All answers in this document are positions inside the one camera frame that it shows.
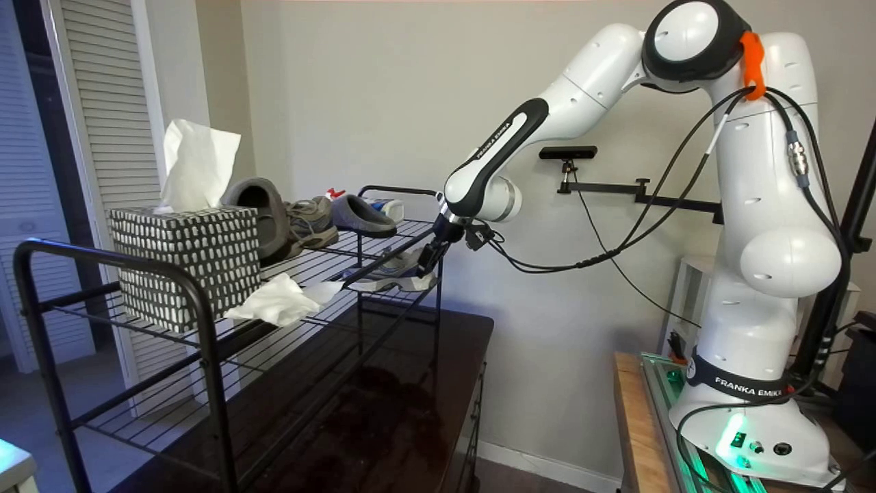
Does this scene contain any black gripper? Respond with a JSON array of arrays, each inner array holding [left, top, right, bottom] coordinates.
[[414, 214, 465, 280]]

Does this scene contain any dark grey slipper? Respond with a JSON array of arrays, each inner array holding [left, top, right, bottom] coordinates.
[[223, 175, 291, 269], [329, 192, 399, 241]]

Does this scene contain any crumpled white tissue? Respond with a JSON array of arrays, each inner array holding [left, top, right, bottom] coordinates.
[[223, 271, 347, 329]]

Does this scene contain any dark wooden dresser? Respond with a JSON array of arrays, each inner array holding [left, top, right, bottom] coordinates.
[[112, 299, 498, 493]]

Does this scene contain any black metal shoe rack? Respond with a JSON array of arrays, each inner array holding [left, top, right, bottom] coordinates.
[[10, 182, 448, 493]]

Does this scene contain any black white patterned tissue box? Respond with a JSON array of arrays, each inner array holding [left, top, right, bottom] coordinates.
[[108, 202, 266, 336]]

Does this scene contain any white pulled-up tissue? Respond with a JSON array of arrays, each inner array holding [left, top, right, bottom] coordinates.
[[158, 118, 243, 214]]

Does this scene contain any white board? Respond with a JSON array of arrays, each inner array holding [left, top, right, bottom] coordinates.
[[667, 255, 711, 367]]

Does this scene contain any aluminium mounting plate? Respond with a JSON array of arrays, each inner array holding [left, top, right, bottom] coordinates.
[[637, 351, 851, 493]]

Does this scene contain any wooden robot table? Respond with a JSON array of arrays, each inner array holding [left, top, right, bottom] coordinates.
[[610, 351, 876, 493]]

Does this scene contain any white louvered closet door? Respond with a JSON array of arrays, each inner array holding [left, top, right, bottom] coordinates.
[[39, 0, 172, 385]]

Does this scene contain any black stand pole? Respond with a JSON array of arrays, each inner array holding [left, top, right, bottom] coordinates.
[[800, 119, 876, 385]]

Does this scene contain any black equipment case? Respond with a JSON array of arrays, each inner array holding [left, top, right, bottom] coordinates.
[[832, 312, 876, 440]]

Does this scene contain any white furniture corner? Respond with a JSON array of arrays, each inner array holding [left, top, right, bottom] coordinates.
[[0, 434, 42, 493]]

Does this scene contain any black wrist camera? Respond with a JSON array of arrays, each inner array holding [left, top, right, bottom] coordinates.
[[462, 222, 503, 255]]

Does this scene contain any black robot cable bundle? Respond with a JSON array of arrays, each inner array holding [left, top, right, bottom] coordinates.
[[488, 85, 856, 385]]

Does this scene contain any black stereo camera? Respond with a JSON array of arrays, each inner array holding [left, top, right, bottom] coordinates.
[[537, 143, 600, 165]]

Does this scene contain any thin black camera cable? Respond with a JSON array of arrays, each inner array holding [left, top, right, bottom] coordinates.
[[573, 186, 706, 332]]

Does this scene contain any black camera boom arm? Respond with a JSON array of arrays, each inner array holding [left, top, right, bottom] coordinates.
[[557, 159, 728, 222]]

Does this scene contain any orange cable strap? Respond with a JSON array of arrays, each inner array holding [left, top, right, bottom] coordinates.
[[737, 26, 770, 104]]

